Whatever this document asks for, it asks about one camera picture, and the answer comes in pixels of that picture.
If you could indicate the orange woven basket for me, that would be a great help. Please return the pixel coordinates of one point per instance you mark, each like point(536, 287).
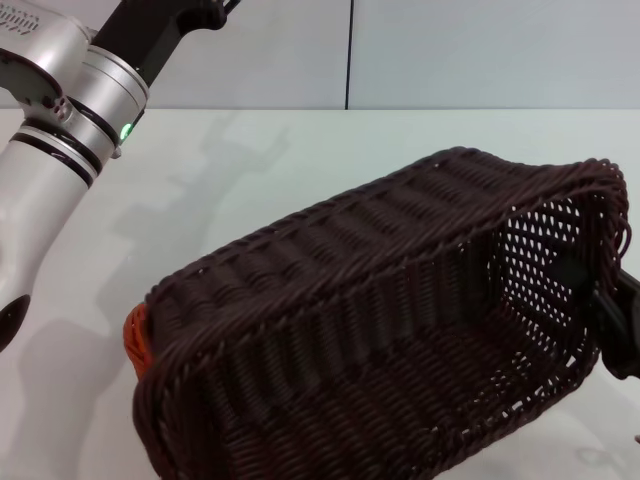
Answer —
point(137, 340)

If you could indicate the dark brown woven basket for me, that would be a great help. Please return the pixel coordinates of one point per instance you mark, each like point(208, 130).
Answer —
point(325, 310)

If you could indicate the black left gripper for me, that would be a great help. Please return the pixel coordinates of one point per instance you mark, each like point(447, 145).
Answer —
point(160, 30)

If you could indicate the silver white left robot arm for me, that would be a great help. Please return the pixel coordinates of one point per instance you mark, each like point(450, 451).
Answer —
point(45, 165)

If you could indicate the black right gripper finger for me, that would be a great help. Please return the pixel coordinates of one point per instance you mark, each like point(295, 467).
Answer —
point(572, 277)
point(622, 330)

